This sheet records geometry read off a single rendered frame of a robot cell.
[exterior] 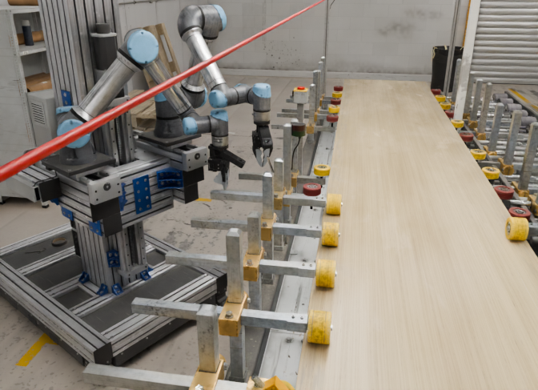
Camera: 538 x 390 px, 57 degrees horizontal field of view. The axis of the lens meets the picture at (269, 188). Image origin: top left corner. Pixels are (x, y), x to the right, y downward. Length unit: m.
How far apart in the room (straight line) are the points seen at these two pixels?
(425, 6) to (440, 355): 8.74
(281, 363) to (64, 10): 1.65
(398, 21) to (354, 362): 8.77
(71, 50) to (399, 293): 1.67
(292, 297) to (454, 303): 0.67
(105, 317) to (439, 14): 8.31
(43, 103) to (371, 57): 7.84
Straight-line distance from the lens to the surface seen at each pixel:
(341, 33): 9.75
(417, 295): 1.53
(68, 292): 2.89
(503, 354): 1.40
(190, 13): 2.25
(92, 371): 1.21
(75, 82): 2.38
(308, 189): 2.16
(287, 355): 1.69
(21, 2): 4.72
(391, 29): 9.75
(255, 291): 1.60
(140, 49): 1.98
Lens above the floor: 1.74
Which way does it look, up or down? 23 degrees down
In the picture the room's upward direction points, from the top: straight up
